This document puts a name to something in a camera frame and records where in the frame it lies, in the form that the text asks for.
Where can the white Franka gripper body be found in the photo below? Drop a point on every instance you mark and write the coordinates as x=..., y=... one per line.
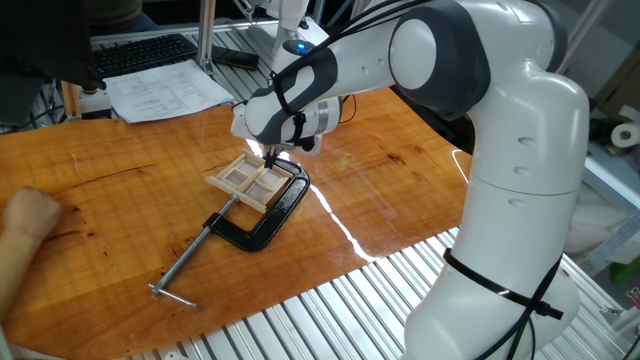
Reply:
x=239, y=120

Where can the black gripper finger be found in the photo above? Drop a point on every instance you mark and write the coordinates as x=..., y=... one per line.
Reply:
x=270, y=159

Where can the miniature wooden sliding window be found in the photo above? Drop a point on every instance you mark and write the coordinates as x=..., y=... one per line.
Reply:
x=250, y=180

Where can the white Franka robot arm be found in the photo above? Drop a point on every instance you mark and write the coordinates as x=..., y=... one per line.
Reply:
x=520, y=165

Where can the bare person hand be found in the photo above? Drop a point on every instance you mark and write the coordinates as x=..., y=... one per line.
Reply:
x=31, y=212

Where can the black C-clamp with steel screw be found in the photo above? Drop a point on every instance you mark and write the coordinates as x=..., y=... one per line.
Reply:
x=280, y=210

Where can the black phone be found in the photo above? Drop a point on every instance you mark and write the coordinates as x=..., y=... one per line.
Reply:
x=235, y=57

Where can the printed white paper sheets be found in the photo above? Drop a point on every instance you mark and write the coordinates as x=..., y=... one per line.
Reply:
x=165, y=92

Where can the black computer keyboard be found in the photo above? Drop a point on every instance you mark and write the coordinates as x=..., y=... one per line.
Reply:
x=140, y=52

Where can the glossy wood-grain mat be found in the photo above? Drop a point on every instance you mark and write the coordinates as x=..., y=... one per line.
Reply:
x=125, y=230

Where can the seated person dark clothes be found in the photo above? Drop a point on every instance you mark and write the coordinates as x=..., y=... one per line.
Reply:
x=120, y=15

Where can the wooden slat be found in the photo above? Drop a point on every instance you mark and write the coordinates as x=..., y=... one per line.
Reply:
x=70, y=100

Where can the black computer monitor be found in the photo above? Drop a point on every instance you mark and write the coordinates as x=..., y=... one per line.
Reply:
x=40, y=40

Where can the white plastic bags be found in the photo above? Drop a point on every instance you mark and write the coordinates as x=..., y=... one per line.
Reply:
x=600, y=225

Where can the white toilet paper roll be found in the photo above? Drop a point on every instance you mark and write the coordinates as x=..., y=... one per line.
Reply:
x=626, y=135

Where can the aluminium profile post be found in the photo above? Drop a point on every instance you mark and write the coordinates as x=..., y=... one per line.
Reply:
x=205, y=35

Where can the white camera stand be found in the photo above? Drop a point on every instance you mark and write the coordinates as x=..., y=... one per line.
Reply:
x=290, y=25

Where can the grey metal shelf frame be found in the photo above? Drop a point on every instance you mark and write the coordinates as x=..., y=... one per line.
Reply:
x=612, y=200

